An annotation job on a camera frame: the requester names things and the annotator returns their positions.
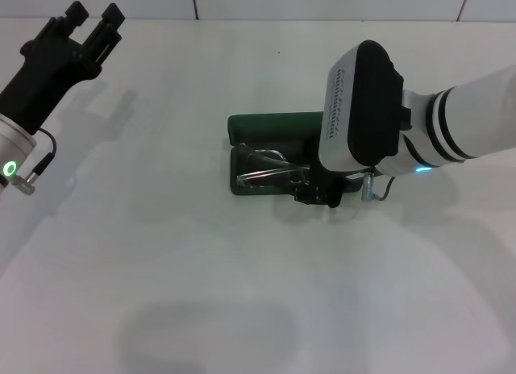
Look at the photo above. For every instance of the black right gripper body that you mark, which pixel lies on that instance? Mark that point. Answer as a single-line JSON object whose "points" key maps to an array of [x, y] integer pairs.
{"points": [[334, 186]]}

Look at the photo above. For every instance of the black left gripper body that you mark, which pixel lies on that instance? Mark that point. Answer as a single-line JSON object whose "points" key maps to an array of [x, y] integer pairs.
{"points": [[40, 80]]}

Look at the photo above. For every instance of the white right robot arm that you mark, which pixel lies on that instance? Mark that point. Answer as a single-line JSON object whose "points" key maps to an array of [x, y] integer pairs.
{"points": [[463, 116]]}

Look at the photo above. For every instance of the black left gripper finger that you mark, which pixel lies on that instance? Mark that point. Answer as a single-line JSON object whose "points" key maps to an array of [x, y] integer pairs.
{"points": [[76, 11], [111, 17]]}

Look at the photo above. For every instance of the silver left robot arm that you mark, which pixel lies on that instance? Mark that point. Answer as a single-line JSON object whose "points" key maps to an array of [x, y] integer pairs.
{"points": [[12, 148]]}

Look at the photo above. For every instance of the green glasses case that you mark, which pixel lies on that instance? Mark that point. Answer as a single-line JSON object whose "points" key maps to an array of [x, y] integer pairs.
{"points": [[262, 126]]}

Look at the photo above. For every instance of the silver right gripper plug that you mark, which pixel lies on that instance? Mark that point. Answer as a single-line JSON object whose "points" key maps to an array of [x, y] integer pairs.
{"points": [[369, 186]]}

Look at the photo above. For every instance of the clear white glasses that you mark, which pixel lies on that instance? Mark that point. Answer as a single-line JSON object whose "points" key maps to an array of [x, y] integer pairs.
{"points": [[262, 173]]}

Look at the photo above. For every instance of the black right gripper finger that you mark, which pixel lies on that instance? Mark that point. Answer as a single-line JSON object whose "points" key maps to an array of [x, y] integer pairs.
{"points": [[306, 192]]}

